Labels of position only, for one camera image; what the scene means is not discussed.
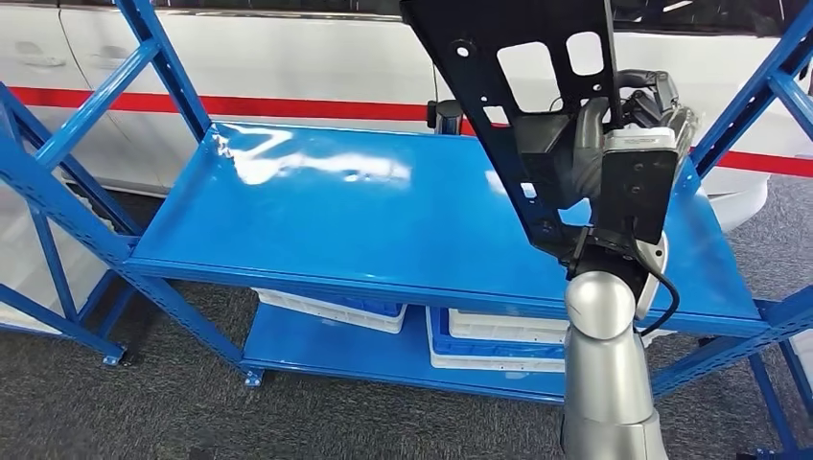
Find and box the blue wheeled shelf rack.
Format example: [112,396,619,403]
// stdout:
[0,82,144,368]

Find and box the red barrier belt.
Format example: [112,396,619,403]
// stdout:
[460,120,813,179]
[9,85,433,123]

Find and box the blue metal shelf rack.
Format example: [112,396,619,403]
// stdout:
[0,0,813,460]

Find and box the black plastic plate frame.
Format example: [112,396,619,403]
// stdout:
[400,0,627,263]

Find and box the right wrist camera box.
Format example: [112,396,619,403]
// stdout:
[593,126,681,245]

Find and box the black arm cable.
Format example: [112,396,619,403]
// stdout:
[628,216,681,337]

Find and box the black stanchion post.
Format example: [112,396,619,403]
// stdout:
[427,99,465,136]

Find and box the white car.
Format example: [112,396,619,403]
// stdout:
[0,0,813,233]

